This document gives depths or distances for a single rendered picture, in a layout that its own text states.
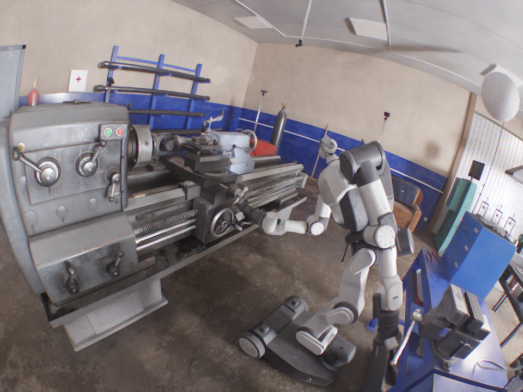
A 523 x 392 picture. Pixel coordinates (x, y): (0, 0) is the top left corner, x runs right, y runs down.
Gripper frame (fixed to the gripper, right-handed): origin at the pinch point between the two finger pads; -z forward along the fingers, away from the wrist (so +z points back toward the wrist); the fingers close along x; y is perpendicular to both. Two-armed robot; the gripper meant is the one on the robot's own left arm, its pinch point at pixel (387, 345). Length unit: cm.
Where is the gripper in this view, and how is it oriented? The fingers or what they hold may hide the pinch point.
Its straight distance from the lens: 102.9
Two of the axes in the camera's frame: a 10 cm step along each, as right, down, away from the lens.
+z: -1.4, -9.8, 1.0
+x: -9.9, 1.5, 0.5
